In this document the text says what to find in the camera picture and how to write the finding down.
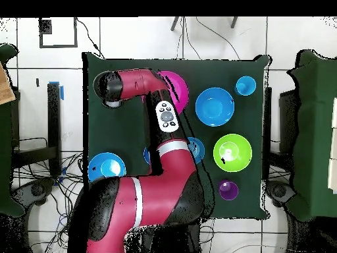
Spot pink bowl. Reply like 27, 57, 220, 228
141, 70, 190, 116

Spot small light blue bowl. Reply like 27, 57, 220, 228
186, 136, 205, 164

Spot dark green tablecloth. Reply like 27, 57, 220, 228
82, 51, 273, 221

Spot large blue bowl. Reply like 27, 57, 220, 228
195, 87, 236, 128
87, 152, 127, 183

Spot lime green bowl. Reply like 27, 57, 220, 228
213, 133, 253, 173

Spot purple cup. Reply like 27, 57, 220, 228
218, 179, 240, 202

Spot light blue cup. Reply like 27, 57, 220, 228
234, 75, 257, 97

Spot grey chair base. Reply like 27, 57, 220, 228
265, 180, 296, 208
11, 179, 56, 209

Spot green cloth covered table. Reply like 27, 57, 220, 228
0, 43, 26, 218
285, 49, 337, 222

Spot brown cardboard sheet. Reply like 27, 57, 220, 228
0, 61, 16, 106

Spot black stand post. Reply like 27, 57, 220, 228
11, 81, 65, 177
261, 86, 273, 181

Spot tangled floor cables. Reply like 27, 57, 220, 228
13, 152, 85, 253

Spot camera tripod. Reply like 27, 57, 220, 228
170, 16, 239, 32

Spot black floor cable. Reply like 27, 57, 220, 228
75, 17, 105, 59
195, 16, 241, 61

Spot black square floor frame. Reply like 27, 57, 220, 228
38, 16, 79, 49

